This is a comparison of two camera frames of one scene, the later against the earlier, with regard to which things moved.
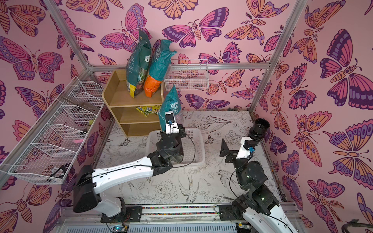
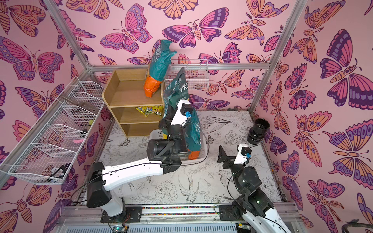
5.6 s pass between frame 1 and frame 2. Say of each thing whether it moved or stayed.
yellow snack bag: stayed
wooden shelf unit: stayed
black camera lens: stayed
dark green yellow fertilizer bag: moved
